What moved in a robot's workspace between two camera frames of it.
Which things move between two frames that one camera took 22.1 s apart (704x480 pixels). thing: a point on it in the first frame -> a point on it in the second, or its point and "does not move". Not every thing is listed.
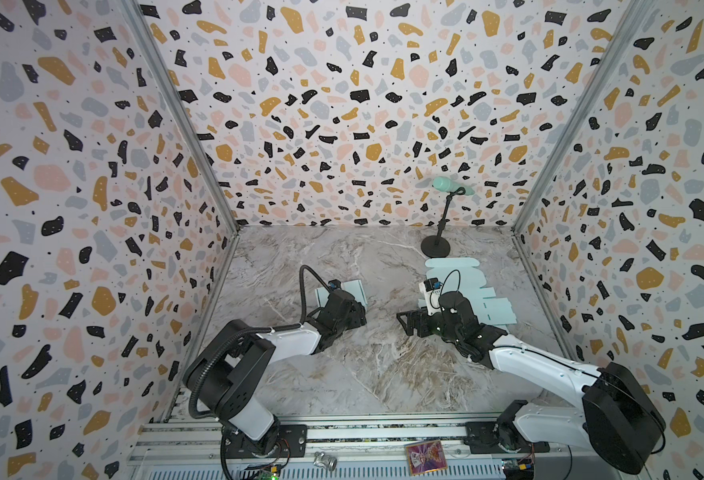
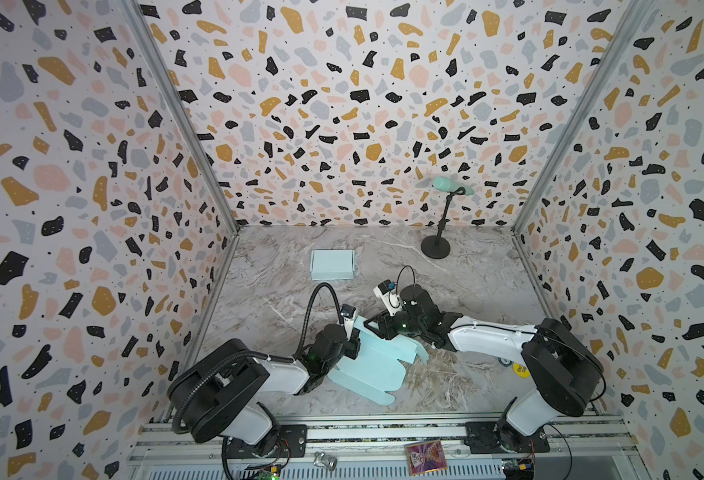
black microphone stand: (438, 246) does not move
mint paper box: (352, 287) -> (329, 265)
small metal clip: (323, 460) does not move
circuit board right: (518, 469) does not move
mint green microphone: (444, 183) does not move
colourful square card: (425, 456) does not move
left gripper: (358, 313) -> (355, 343)
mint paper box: (462, 275) -> (378, 370)
